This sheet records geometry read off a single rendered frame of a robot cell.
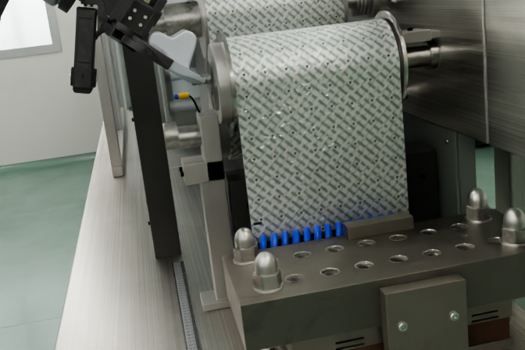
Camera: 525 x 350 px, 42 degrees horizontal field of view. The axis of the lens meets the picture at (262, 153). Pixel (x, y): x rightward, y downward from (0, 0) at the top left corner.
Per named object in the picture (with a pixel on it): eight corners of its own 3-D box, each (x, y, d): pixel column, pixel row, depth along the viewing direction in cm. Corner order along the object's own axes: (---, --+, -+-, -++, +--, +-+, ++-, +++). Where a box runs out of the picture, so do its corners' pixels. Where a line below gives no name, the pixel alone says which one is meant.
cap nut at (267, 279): (251, 283, 83) (246, 249, 82) (280, 278, 84) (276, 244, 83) (255, 296, 80) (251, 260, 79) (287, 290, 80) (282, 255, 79)
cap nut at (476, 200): (459, 216, 97) (458, 187, 96) (483, 212, 98) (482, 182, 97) (472, 225, 94) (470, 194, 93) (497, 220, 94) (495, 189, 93)
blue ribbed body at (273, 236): (256, 255, 98) (254, 231, 97) (398, 229, 101) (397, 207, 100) (261, 263, 94) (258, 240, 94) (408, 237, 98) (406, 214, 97)
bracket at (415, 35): (390, 42, 104) (389, 29, 104) (426, 37, 105) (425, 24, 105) (402, 44, 99) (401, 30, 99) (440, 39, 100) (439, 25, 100)
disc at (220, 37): (223, 124, 107) (212, 29, 104) (226, 123, 107) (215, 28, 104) (238, 143, 93) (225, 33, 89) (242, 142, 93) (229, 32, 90)
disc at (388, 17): (372, 102, 111) (366, 10, 108) (375, 102, 111) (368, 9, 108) (408, 117, 97) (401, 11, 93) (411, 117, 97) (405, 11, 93)
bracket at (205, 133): (198, 299, 111) (171, 115, 104) (237, 292, 112) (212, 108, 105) (201, 313, 106) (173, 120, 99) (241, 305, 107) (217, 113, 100)
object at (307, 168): (253, 245, 98) (237, 119, 94) (408, 219, 102) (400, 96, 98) (254, 247, 98) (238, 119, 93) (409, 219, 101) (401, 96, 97)
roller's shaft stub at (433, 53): (385, 73, 105) (383, 44, 104) (428, 67, 106) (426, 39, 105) (396, 76, 101) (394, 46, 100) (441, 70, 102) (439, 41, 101)
